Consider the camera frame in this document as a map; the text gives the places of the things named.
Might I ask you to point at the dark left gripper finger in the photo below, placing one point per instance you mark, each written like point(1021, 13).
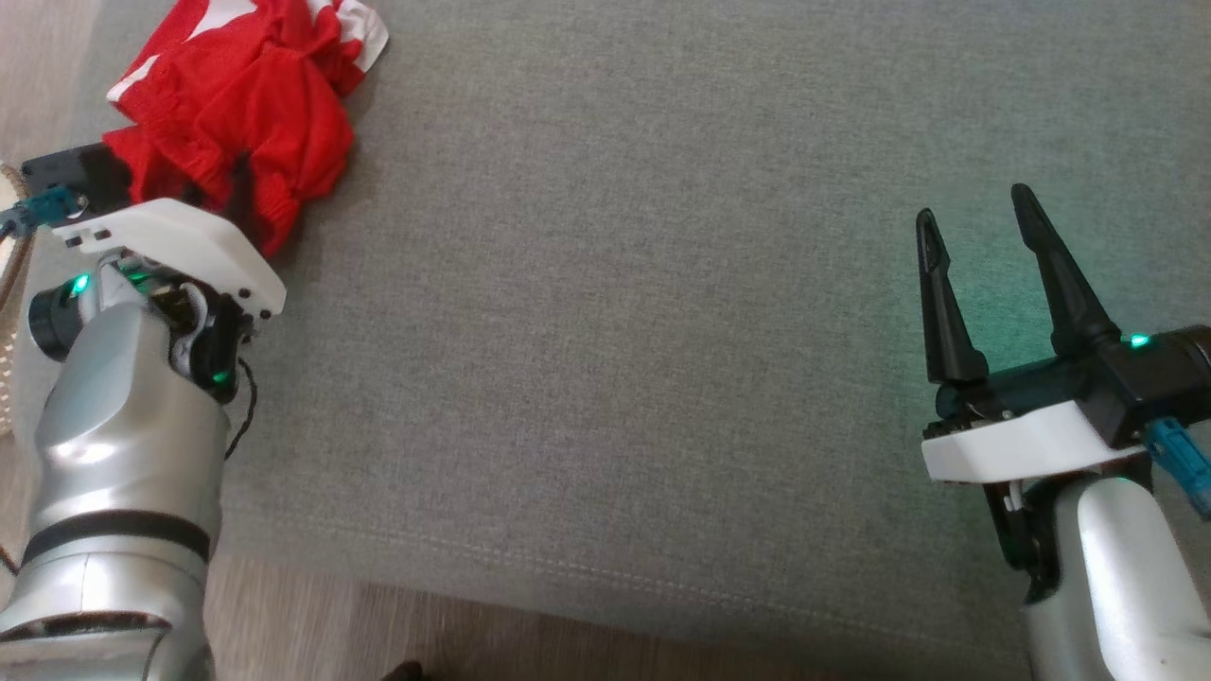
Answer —
point(244, 203)
point(195, 196)

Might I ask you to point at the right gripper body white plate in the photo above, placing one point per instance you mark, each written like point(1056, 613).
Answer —
point(1022, 440)

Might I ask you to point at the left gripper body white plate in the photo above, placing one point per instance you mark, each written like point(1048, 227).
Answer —
point(180, 241)

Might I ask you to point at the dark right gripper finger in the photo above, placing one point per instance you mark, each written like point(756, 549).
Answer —
point(1064, 293)
point(951, 322)

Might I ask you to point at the red shorts white trim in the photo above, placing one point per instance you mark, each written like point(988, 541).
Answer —
point(265, 104)

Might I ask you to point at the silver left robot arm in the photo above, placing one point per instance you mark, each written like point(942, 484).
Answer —
point(123, 454)

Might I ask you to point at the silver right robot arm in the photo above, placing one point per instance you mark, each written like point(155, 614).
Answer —
point(1116, 586)

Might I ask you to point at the grey sofa seat cushion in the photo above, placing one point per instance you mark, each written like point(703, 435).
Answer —
point(615, 284)

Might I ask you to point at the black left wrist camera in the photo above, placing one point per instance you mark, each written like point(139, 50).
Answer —
point(76, 175)

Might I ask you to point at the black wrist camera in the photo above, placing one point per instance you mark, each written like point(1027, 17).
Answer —
point(1164, 378)
point(76, 175)

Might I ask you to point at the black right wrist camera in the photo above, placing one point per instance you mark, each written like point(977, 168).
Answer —
point(1164, 378)

